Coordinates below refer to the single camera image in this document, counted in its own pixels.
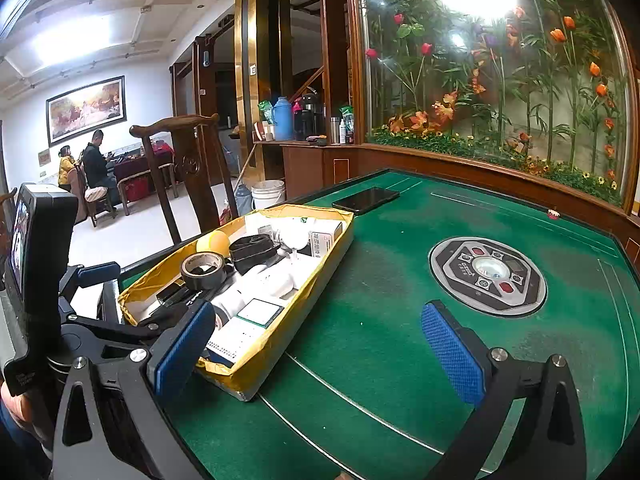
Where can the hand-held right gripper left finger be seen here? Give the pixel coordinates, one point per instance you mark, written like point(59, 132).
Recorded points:
point(185, 345)

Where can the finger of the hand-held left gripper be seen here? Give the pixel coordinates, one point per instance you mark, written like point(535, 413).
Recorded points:
point(125, 332)
point(100, 272)

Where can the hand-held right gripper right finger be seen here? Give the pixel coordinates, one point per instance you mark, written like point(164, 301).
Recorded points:
point(450, 355)

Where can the black tape roll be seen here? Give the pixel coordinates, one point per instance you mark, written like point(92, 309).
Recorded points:
point(190, 277)

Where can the white power adapter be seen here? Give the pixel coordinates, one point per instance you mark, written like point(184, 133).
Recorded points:
point(272, 282)

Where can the yellow-taped cardboard box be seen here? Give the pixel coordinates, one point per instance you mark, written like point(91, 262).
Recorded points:
point(295, 320)

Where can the person's left hand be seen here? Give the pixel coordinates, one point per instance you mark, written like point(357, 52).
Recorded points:
point(12, 407)

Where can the white box with print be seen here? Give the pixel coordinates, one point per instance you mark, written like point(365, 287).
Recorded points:
point(235, 342)

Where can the black pen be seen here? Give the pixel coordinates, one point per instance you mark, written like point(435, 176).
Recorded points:
point(172, 294)

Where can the wooden dining chair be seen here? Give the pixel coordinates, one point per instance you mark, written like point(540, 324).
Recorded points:
point(95, 205)

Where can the mahjong table centre panel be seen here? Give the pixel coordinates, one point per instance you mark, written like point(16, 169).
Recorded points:
point(450, 280)

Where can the teal-edged white box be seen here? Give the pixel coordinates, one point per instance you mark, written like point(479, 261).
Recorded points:
point(260, 312)

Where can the red cloth table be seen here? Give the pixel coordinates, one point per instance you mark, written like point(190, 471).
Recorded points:
point(142, 170)

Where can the dark wooden chair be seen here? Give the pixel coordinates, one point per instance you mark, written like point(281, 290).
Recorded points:
point(192, 160)

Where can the white round device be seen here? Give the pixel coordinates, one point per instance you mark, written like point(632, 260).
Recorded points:
point(292, 236)

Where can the grey water jug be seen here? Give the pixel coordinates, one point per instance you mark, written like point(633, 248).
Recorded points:
point(243, 202)

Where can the person's blue jeans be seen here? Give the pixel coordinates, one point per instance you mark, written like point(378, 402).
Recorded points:
point(20, 452)

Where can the white printed carton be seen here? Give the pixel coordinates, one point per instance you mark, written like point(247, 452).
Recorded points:
point(324, 243)

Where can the white flat box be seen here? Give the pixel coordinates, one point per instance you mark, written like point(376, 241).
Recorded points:
point(300, 220)

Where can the white bucket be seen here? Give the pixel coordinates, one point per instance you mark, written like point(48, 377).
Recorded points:
point(267, 195)

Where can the small red white token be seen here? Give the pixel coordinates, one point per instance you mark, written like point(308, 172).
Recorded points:
point(553, 214)

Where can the black smartphone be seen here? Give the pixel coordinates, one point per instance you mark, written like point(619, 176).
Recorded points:
point(365, 200)

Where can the wooden counter cabinet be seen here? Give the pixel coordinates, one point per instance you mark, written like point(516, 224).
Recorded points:
point(300, 165)

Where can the green packet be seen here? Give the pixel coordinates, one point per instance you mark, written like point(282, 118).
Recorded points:
point(347, 117)
point(264, 110)

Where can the blue thermos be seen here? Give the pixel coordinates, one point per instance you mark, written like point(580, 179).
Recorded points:
point(282, 120)

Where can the white spray bottle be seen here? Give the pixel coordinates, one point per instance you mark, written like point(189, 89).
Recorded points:
point(342, 134)

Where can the glass flower display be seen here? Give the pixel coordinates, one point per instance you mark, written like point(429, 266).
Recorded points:
point(500, 110)

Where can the steel tumbler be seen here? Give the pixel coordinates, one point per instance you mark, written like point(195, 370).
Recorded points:
point(334, 130)

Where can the black thermos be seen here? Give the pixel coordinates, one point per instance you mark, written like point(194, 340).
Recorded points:
point(307, 120)

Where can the framed wall painting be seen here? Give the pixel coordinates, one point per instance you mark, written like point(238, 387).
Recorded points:
point(85, 110)

